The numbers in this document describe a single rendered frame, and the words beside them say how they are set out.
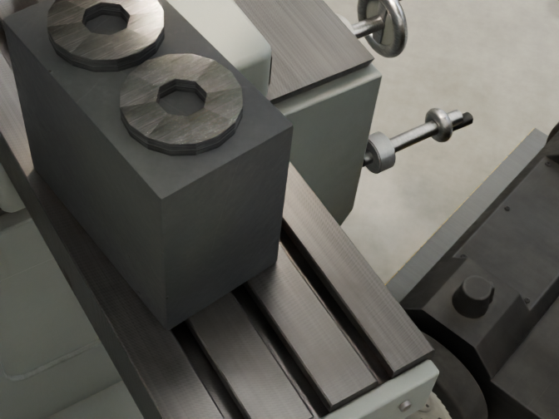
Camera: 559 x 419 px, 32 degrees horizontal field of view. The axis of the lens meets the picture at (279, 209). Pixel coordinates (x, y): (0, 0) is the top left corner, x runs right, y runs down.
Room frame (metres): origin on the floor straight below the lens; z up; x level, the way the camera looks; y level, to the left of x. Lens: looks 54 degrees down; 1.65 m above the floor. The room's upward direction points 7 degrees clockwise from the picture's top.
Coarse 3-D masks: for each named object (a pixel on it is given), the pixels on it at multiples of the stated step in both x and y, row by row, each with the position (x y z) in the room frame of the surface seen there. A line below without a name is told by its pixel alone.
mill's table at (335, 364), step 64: (0, 0) 0.77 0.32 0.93; (0, 64) 0.68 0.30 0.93; (0, 128) 0.59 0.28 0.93; (64, 256) 0.47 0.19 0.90; (320, 256) 0.49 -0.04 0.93; (128, 320) 0.40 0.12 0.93; (192, 320) 0.41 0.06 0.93; (256, 320) 0.43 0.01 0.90; (320, 320) 0.42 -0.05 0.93; (384, 320) 0.43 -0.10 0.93; (128, 384) 0.37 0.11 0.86; (192, 384) 0.35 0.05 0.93; (256, 384) 0.36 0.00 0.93; (320, 384) 0.36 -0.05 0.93; (384, 384) 0.38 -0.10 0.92
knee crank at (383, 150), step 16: (432, 112) 1.05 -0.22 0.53; (448, 112) 1.07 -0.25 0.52; (416, 128) 1.03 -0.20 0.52; (432, 128) 1.03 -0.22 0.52; (448, 128) 1.03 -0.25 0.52; (368, 144) 0.97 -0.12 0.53; (384, 144) 0.97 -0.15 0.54; (400, 144) 0.99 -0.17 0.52; (368, 160) 0.95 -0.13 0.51; (384, 160) 0.95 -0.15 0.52
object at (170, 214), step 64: (64, 0) 0.56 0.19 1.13; (128, 0) 0.57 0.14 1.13; (64, 64) 0.51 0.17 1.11; (128, 64) 0.51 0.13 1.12; (192, 64) 0.51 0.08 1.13; (64, 128) 0.49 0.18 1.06; (128, 128) 0.45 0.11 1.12; (192, 128) 0.45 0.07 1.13; (256, 128) 0.47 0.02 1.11; (64, 192) 0.51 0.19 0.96; (128, 192) 0.42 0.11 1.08; (192, 192) 0.41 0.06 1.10; (256, 192) 0.45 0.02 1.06; (128, 256) 0.43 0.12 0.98; (192, 256) 0.41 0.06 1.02; (256, 256) 0.46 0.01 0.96
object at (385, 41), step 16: (368, 0) 1.16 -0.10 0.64; (384, 0) 1.13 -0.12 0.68; (400, 0) 1.14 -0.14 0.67; (368, 16) 1.16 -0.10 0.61; (384, 16) 1.13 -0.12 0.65; (400, 16) 1.11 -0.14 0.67; (368, 32) 1.11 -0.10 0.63; (384, 32) 1.13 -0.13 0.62; (400, 32) 1.09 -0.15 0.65; (384, 48) 1.11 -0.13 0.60; (400, 48) 1.09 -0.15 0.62
